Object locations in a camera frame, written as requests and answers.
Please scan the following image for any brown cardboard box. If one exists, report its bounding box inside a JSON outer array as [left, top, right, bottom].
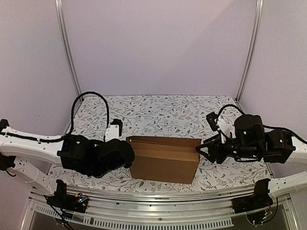
[[126, 136, 201, 184]]

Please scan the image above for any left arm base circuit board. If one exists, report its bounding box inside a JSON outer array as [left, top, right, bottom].
[[73, 193, 89, 204]]

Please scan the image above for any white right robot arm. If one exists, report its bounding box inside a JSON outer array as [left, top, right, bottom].
[[195, 114, 307, 209]]

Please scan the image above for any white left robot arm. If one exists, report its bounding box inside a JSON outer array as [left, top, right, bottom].
[[0, 119, 135, 208]]

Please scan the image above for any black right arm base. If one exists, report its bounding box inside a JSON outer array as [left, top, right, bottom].
[[231, 178, 273, 225]]

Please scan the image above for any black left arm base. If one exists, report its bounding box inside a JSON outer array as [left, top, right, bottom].
[[47, 179, 89, 213]]

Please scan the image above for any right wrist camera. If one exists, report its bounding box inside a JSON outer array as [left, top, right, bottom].
[[206, 112, 232, 144]]

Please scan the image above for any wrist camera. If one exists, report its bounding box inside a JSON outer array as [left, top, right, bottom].
[[206, 112, 232, 144], [104, 119, 123, 142]]

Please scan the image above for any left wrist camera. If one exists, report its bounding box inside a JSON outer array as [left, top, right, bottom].
[[104, 119, 123, 142]]

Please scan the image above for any aluminium front table rail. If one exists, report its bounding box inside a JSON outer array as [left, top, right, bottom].
[[21, 185, 303, 230]]

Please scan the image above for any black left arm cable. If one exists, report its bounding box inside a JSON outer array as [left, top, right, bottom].
[[64, 91, 110, 142]]

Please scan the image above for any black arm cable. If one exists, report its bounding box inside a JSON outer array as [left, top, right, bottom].
[[215, 104, 307, 144], [64, 91, 110, 142]]

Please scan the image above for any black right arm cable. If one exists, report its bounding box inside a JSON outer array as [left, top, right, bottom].
[[215, 104, 307, 144]]

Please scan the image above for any right aluminium corner post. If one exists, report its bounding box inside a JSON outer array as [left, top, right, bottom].
[[235, 0, 264, 104]]

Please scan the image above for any aluminium corner post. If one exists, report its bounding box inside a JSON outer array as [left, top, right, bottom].
[[55, 0, 82, 95], [235, 0, 264, 104]]

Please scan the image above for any left aluminium corner post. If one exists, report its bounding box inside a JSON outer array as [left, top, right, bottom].
[[55, 0, 82, 95]]

